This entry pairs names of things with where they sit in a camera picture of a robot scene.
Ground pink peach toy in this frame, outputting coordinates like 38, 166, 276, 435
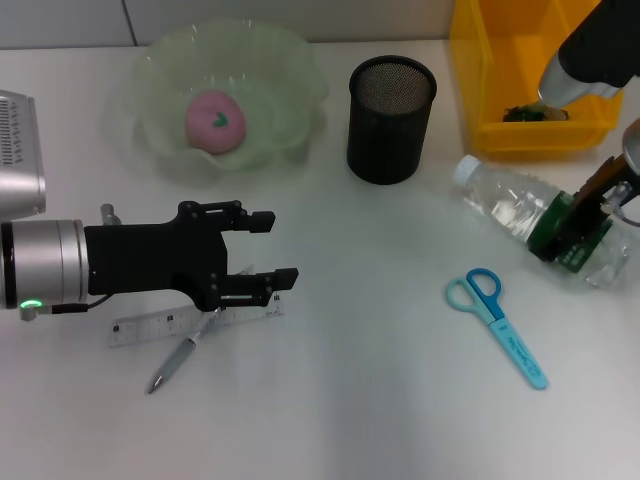
184, 89, 248, 155

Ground black mesh pen holder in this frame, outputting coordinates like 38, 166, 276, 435
346, 55, 439, 186

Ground silver ballpoint pen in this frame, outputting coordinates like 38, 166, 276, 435
145, 264, 255, 396

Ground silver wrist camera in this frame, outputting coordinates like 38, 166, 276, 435
537, 0, 640, 109
0, 89, 49, 221

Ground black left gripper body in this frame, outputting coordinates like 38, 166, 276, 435
84, 199, 230, 309

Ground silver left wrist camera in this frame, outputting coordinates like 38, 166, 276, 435
0, 89, 49, 221

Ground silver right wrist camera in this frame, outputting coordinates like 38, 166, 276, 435
537, 0, 640, 109

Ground green glass fruit bowl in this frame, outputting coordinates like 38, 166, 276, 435
130, 17, 331, 176

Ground yellow plastic bin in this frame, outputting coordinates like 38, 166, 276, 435
448, 0, 632, 162

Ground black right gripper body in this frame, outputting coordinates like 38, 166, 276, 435
574, 155, 632, 216

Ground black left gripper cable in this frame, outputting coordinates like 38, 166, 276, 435
37, 294, 109, 316

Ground blue scissors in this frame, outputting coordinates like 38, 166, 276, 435
444, 268, 550, 391

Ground grey right gripper cable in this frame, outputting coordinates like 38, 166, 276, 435
607, 182, 640, 226

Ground clear plastic ruler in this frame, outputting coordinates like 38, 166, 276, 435
108, 288, 286, 350

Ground clear bottle green label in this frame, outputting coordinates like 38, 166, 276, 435
452, 154, 632, 291

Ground green plastic wrapper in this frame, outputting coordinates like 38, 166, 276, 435
502, 101, 571, 123

